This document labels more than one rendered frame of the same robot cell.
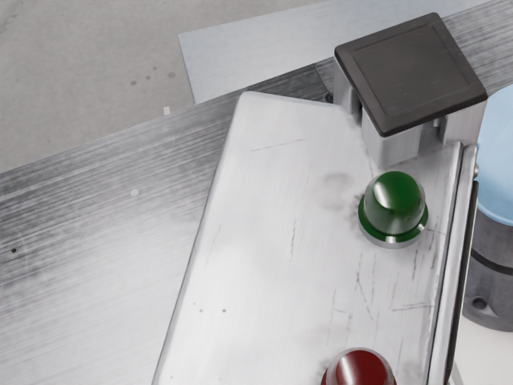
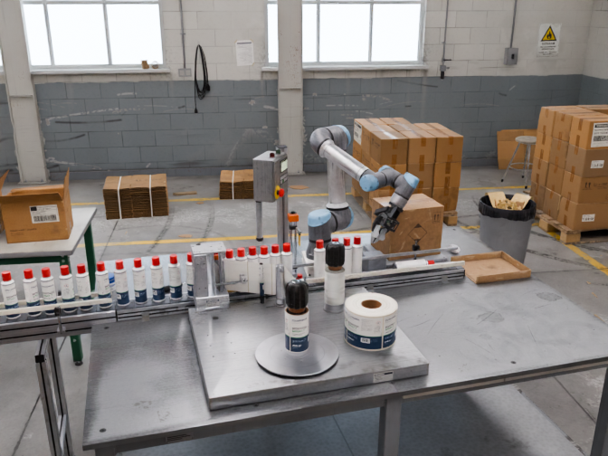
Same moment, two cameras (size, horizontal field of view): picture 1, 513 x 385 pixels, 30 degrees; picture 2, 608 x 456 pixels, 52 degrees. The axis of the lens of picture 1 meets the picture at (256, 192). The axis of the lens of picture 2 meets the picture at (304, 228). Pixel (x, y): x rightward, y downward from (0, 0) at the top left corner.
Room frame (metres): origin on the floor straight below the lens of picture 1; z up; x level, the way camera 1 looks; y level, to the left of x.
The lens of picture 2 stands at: (-2.55, -0.17, 2.11)
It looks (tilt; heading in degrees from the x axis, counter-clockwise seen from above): 20 degrees down; 0
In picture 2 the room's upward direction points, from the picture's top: straight up
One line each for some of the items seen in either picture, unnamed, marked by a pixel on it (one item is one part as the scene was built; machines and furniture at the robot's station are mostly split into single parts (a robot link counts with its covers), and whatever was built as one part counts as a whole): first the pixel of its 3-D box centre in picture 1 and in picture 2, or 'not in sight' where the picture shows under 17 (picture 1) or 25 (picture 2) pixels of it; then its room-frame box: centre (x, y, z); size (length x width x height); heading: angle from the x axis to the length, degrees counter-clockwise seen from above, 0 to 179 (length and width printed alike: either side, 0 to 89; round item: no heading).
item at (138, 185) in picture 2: not in sight; (137, 195); (3.84, 1.63, 0.16); 0.65 x 0.54 x 0.32; 102
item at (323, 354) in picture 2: not in sight; (297, 354); (-0.53, -0.14, 0.89); 0.31 x 0.31 x 0.01
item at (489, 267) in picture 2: not in sight; (489, 266); (0.36, -1.10, 0.85); 0.30 x 0.26 x 0.04; 106
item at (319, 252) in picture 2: not in sight; (319, 261); (0.12, -0.24, 0.98); 0.05 x 0.05 x 0.20
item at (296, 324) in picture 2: not in sight; (297, 318); (-0.53, -0.14, 1.04); 0.09 x 0.09 x 0.29
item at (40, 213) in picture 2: not in sight; (37, 204); (1.03, 1.44, 0.97); 0.51 x 0.39 x 0.37; 13
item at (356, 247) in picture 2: not in sight; (356, 256); (0.17, -0.41, 0.98); 0.05 x 0.05 x 0.20
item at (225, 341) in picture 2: not in sight; (299, 338); (-0.37, -0.15, 0.86); 0.80 x 0.67 x 0.05; 106
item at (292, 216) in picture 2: not in sight; (294, 247); (0.14, -0.12, 1.05); 0.10 x 0.04 x 0.33; 16
